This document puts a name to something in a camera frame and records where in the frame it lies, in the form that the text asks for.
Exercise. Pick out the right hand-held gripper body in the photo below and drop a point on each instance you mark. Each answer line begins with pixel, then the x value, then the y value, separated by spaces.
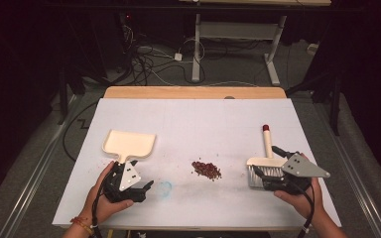
pixel 299 167

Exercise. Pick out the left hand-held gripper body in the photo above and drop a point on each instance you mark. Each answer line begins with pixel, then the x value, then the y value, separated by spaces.
pixel 129 177

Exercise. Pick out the cream brush with red tip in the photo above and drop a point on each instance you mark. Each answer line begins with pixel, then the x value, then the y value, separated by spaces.
pixel 267 142

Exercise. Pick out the cream dustpan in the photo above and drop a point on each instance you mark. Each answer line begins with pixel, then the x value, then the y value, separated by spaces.
pixel 129 143

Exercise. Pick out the pile of red beans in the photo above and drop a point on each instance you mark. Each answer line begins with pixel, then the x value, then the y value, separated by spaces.
pixel 208 169

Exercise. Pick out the person's right hand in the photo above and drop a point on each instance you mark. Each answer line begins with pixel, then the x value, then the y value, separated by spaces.
pixel 299 203

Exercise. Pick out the person's left hand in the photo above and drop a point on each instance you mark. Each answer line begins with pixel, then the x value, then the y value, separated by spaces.
pixel 107 207

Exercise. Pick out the black stand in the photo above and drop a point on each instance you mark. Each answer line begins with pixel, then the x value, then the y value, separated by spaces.
pixel 63 99
pixel 335 109

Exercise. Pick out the white table mat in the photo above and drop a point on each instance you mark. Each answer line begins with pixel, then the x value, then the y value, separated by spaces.
pixel 195 125

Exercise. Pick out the grey table grommet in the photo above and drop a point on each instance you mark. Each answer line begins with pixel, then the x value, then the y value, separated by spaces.
pixel 229 97

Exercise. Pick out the wooden table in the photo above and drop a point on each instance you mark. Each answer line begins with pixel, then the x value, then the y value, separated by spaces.
pixel 178 92

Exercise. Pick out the white box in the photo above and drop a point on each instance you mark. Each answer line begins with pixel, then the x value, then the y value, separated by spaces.
pixel 313 48

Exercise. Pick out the white power adapter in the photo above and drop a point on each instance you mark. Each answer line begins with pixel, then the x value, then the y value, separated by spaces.
pixel 178 57

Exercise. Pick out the metal floor rail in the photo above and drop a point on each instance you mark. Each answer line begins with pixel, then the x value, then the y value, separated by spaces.
pixel 29 195
pixel 360 191

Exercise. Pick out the white desk frame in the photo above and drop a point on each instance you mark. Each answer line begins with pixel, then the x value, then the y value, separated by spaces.
pixel 196 49

